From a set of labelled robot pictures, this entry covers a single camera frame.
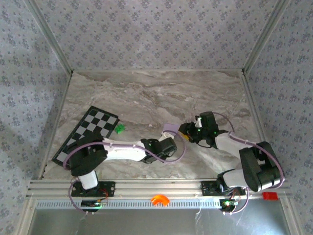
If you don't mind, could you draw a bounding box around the orange curved plastic piece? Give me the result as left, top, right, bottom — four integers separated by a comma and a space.
151, 194, 170, 206

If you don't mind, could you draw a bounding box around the black and grey checkerboard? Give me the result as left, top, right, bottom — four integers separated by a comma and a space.
51, 105, 120, 169

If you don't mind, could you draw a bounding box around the grey metal panel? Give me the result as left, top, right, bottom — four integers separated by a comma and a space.
29, 208, 291, 235

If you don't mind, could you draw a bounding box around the small lit circuit board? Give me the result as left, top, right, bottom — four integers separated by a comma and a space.
81, 199, 108, 209
219, 198, 239, 212

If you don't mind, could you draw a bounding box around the red plastic block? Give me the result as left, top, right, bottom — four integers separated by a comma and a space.
262, 192, 279, 201

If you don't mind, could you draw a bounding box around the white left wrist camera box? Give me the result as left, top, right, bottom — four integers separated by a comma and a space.
158, 130, 177, 143

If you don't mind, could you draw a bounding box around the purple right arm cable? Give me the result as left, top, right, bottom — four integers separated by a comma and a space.
212, 112, 286, 215

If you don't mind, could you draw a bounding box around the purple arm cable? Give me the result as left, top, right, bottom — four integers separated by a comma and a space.
63, 131, 186, 215
212, 112, 286, 215

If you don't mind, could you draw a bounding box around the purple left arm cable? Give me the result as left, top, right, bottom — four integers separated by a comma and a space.
63, 131, 186, 215

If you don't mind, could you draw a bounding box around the long aluminium base rail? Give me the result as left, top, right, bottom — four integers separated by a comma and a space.
26, 178, 291, 198

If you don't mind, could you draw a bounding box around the aluminium table side rail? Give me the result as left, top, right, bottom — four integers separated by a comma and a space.
241, 72, 280, 179
36, 72, 74, 180

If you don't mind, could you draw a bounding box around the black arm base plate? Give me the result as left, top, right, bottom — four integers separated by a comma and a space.
201, 180, 246, 196
71, 181, 115, 197

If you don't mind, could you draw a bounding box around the slotted grey cable duct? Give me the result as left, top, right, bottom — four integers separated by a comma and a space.
35, 198, 282, 210

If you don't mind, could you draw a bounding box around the short aluminium table rail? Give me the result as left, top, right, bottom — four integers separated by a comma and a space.
72, 68, 245, 73

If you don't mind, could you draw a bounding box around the aluminium frame post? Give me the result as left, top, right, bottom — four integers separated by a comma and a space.
24, 0, 74, 74
241, 0, 292, 74

